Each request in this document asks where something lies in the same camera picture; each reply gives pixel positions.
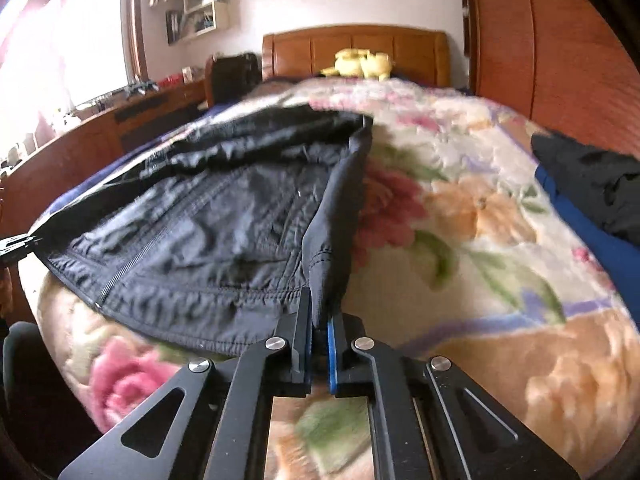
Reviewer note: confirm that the wooden headboard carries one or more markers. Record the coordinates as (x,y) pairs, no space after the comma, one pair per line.
(420,55)

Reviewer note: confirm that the red basket on desk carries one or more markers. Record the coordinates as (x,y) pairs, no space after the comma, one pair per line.
(171,81)

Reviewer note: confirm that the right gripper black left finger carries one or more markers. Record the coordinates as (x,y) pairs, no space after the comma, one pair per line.
(211,420)

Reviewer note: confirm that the white wall shelf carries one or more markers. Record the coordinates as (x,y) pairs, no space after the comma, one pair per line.
(190,19)

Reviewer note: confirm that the folded dark and blue clothes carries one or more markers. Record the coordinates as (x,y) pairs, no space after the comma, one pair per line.
(596,191)

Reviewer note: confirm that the yellow plush toy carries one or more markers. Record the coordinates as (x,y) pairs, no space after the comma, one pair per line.
(360,63)

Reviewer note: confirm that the wooden louvered wardrobe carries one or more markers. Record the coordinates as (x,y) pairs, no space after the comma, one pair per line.
(559,64)

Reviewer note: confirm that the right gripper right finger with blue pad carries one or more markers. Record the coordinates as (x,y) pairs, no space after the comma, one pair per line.
(430,420)

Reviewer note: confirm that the wooden desk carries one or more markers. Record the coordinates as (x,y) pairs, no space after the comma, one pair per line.
(71,158)

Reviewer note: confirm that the dark chair at desk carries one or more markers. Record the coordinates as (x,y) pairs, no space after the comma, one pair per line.
(228,78)

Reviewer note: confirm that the window with wooden frame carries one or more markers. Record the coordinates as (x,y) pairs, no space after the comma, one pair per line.
(58,59)

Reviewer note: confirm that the floral bed blanket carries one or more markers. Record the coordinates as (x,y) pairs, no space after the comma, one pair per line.
(458,252)

